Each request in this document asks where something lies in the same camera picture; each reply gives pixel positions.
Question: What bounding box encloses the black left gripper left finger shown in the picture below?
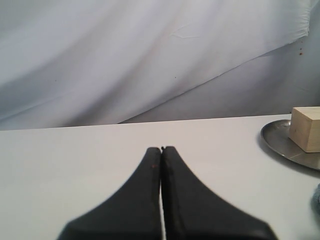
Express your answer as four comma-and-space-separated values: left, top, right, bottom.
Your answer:
58, 147, 163, 240

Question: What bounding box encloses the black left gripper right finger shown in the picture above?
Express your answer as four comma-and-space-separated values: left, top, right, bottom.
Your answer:
161, 146, 277, 240

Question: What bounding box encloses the grey-blue fleece towel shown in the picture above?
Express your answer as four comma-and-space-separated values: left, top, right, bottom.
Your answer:
310, 184, 320, 215

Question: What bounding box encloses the light wooden block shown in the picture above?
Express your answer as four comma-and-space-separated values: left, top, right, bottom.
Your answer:
289, 106, 320, 153

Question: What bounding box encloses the round stainless steel plate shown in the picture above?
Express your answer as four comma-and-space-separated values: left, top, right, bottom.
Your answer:
260, 119, 320, 172

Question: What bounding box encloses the white backdrop cloth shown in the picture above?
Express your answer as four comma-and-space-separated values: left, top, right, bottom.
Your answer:
0, 0, 320, 130

